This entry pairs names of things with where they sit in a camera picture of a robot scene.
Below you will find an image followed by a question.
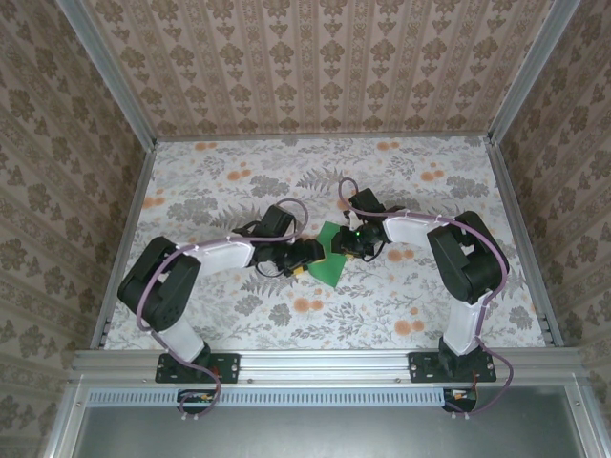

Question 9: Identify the long aluminium frame rail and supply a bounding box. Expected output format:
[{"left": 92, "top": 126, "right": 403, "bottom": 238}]
[{"left": 71, "top": 347, "right": 587, "bottom": 385}]

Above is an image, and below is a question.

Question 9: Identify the right arm's black base plate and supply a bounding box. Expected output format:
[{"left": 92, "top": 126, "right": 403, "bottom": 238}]
[{"left": 409, "top": 351, "right": 497, "bottom": 385}]

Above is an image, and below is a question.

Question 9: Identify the aluminium upright frame post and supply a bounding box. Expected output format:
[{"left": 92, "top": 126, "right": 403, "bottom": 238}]
[
  {"left": 55, "top": 0, "right": 158, "bottom": 152},
  {"left": 486, "top": 0, "right": 581, "bottom": 144}
]

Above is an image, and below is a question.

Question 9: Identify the left arm's black base plate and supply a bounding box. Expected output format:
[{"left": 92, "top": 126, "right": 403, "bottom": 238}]
[{"left": 155, "top": 351, "right": 241, "bottom": 385}]

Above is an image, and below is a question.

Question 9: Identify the right arm's purple cable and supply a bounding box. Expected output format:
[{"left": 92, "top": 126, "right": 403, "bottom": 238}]
[{"left": 337, "top": 177, "right": 516, "bottom": 422}]

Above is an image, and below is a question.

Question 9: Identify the aluminium side frame rail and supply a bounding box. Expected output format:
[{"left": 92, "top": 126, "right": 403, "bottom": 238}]
[
  {"left": 486, "top": 135, "right": 565, "bottom": 348},
  {"left": 90, "top": 140, "right": 158, "bottom": 352}
]

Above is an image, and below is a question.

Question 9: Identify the floral patterned table cover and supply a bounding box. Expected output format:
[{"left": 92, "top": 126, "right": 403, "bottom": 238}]
[{"left": 102, "top": 135, "right": 548, "bottom": 352}]

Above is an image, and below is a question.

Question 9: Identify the grey metal panel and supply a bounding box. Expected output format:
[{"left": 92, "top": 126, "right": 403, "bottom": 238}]
[{"left": 45, "top": 384, "right": 603, "bottom": 458}]

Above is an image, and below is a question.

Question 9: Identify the green cloth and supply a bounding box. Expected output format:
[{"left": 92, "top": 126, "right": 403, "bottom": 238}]
[{"left": 307, "top": 219, "right": 352, "bottom": 287}]

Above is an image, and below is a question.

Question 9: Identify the arm's purple cable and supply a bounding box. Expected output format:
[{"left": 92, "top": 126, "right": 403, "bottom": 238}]
[
  {"left": 136, "top": 198, "right": 310, "bottom": 424},
  {"left": 337, "top": 177, "right": 516, "bottom": 422}
]

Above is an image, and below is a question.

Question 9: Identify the black cable connector bracket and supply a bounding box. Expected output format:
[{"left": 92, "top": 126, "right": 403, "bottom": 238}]
[
  {"left": 441, "top": 386, "right": 479, "bottom": 412},
  {"left": 177, "top": 388, "right": 217, "bottom": 414}
]

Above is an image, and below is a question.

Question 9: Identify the left arm's purple cable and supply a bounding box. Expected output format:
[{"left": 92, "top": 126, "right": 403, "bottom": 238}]
[{"left": 136, "top": 198, "right": 310, "bottom": 424}]

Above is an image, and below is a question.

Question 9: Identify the grey slotted cable duct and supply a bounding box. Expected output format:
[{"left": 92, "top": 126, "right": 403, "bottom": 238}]
[{"left": 87, "top": 385, "right": 481, "bottom": 407}]

